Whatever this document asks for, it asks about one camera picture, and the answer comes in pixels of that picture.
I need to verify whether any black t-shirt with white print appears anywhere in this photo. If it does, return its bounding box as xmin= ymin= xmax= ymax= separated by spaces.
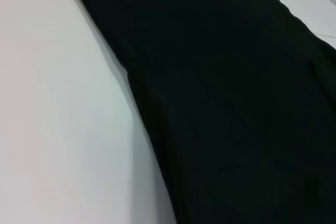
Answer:
xmin=65 ymin=0 xmax=336 ymax=224

